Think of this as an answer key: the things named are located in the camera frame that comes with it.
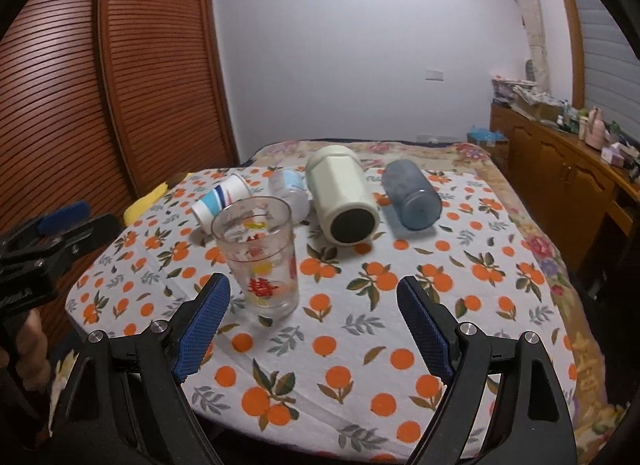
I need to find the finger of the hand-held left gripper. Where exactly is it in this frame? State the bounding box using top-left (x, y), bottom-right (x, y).
top-left (0, 201), bottom-right (119, 266)

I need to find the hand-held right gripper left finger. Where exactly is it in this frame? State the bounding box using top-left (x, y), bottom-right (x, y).
top-left (47, 272), bottom-right (232, 465)

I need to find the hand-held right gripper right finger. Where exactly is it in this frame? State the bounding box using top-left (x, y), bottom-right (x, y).
top-left (396, 275), bottom-right (583, 465)

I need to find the clear printed glass cup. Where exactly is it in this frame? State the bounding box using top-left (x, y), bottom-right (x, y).
top-left (211, 196), bottom-right (300, 320)

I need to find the striped white paper cup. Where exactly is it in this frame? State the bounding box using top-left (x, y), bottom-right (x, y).
top-left (192, 172), bottom-right (251, 234)

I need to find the blue translucent cup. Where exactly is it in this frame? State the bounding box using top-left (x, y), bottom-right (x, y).
top-left (381, 159), bottom-right (443, 231)

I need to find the cream faceted cup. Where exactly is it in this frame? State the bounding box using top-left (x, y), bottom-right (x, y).
top-left (305, 145), bottom-right (382, 247)

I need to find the clear plastic cup blue print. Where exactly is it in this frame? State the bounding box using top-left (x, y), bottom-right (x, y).
top-left (269, 168), bottom-right (312, 224)

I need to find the person's left hand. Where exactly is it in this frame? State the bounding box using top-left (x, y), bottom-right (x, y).
top-left (14, 309), bottom-right (52, 392)

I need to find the orange fruit print tablecloth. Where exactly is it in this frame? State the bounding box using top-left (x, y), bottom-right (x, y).
top-left (65, 165), bottom-right (576, 464)

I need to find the yellow cloth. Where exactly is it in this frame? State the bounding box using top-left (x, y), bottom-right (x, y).
top-left (123, 182), bottom-right (169, 224)

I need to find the wooden louvered wardrobe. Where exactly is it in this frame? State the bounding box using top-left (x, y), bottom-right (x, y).
top-left (0, 0), bottom-right (240, 341)

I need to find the floral blanket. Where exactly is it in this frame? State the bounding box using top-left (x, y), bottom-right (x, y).
top-left (250, 139), bottom-right (626, 448)

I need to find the blue plastic bag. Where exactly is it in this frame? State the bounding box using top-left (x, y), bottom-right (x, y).
top-left (467, 126), bottom-right (509, 147)

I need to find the wooden sideboard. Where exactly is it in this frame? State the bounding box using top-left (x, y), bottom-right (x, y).
top-left (489, 102), bottom-right (640, 271)

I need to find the pile of boxes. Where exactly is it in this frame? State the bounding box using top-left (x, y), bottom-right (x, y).
top-left (492, 75), bottom-right (564, 122)

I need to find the pink bottle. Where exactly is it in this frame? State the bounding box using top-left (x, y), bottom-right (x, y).
top-left (587, 107), bottom-right (609, 149)

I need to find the white wrapped pipe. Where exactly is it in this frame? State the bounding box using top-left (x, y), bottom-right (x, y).
top-left (505, 0), bottom-right (552, 92)

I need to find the window blind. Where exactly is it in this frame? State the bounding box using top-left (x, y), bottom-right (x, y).
top-left (565, 0), bottom-right (640, 146)

